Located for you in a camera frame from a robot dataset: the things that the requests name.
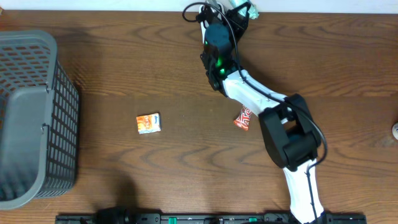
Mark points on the orange small box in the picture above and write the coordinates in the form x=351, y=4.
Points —
x=148, y=123

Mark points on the red chocolate bar wrapper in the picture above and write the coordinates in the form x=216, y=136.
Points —
x=243, y=120

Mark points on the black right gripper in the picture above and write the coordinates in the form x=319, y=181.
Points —
x=240, y=25

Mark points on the grey plastic basket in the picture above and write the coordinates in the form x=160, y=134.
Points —
x=40, y=110

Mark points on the green lid jar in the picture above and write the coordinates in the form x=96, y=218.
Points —
x=395, y=131

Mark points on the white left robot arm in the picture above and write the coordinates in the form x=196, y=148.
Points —
x=113, y=215

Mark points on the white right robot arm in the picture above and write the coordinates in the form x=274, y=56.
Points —
x=290, y=135

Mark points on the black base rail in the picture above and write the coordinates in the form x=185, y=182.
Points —
x=155, y=218

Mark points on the white barcode scanner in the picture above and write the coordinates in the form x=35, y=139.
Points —
x=214, y=17

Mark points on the mint green wipes packet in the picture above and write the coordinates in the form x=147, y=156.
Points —
x=245, y=7

